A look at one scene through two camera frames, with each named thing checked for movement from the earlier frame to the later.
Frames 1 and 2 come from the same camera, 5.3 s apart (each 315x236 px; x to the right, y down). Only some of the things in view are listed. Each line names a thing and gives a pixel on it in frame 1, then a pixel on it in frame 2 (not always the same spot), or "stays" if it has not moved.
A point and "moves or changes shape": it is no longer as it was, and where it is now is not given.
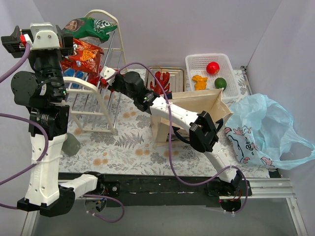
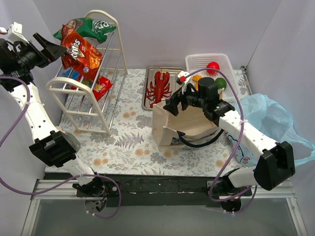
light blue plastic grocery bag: [259, 131] stays
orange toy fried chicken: [200, 83] stays
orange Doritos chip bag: [86, 55] moves or changes shape
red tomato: [212, 68] stays
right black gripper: [114, 83] to [182, 101]
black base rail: [161, 190] stays
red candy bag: [95, 80] to [103, 85]
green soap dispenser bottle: [71, 146] stays
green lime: [220, 82] stays
